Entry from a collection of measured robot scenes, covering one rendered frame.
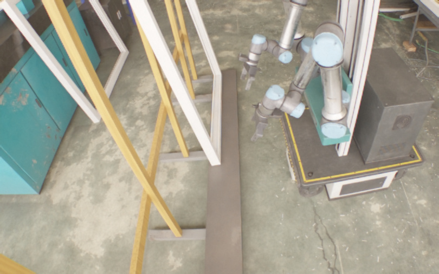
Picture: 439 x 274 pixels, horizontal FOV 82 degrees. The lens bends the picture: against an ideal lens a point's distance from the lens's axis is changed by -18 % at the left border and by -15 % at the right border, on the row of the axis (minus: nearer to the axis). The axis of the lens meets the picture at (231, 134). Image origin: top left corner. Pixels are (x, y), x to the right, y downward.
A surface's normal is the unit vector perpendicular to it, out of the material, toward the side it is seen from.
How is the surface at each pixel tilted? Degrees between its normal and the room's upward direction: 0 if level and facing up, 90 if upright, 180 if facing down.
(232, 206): 0
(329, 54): 82
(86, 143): 0
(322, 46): 83
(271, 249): 0
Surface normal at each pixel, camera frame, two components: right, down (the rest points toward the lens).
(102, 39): 0.01, 0.74
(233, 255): -0.11, -0.67
